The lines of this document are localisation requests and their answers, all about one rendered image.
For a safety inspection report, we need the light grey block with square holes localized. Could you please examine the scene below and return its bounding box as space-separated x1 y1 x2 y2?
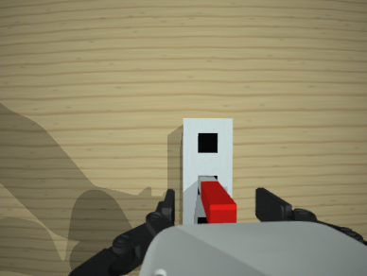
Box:
183 118 233 224

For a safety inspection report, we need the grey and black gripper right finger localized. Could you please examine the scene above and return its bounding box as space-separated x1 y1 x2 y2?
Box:
255 187 367 246

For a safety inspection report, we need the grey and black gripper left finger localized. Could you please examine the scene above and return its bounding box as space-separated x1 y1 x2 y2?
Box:
68 189 175 276

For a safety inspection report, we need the red square pin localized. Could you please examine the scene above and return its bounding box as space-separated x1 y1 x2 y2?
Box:
198 176 236 223

